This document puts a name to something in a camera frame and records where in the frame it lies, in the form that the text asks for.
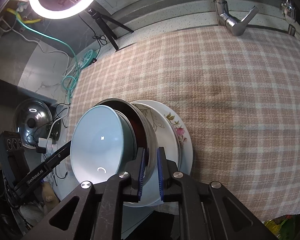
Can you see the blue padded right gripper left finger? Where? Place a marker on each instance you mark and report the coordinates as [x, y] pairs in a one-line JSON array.
[[132, 185]]

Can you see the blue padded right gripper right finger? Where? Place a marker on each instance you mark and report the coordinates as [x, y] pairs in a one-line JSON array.
[[169, 187]]

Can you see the stainless steel bowl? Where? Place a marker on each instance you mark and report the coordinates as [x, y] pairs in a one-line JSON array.
[[145, 136]]

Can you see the white plate with leaf pattern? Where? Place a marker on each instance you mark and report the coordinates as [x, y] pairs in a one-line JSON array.
[[166, 137]]

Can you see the white plate with pink flowers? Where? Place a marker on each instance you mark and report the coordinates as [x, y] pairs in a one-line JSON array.
[[150, 191]]

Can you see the light blue ceramic bowl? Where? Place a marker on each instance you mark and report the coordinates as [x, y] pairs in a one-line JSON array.
[[101, 145]]

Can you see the white phone charger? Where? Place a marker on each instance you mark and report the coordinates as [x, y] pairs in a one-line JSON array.
[[45, 146]]

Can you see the steel pot lid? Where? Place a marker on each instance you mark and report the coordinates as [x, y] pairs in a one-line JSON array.
[[32, 120]]

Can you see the beige plaid tablecloth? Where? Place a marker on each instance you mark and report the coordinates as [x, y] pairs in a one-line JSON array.
[[239, 98]]

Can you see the teal round power strip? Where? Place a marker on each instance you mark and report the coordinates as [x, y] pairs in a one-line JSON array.
[[88, 58]]

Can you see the black mini tripod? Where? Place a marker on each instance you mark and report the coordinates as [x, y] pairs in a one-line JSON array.
[[107, 32]]

